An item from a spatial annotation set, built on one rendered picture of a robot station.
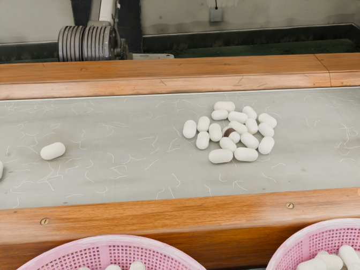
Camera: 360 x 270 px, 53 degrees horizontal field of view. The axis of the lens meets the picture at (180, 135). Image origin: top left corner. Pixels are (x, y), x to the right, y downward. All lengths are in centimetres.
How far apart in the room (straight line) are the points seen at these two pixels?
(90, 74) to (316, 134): 45
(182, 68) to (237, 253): 42
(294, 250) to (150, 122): 33
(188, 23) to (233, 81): 198
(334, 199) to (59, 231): 35
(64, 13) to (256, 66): 198
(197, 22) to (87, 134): 216
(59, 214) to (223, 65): 48
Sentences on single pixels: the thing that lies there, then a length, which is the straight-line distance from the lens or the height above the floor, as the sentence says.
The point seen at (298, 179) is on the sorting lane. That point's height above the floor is 74.
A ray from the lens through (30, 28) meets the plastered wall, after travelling 271.
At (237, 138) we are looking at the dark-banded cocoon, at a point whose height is 75.
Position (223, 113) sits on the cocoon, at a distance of 65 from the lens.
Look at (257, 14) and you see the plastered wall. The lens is 284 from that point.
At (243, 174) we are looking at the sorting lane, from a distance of 55.
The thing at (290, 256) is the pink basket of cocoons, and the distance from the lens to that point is 46.
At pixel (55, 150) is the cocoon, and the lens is 59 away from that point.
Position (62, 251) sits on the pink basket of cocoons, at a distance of 44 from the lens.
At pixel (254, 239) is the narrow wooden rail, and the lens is 48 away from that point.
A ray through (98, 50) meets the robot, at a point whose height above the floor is 76.
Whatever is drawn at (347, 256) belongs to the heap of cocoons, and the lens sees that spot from 49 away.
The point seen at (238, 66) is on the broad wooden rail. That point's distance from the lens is 80.
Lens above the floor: 111
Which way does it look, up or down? 37 degrees down
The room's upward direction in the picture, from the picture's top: 1 degrees clockwise
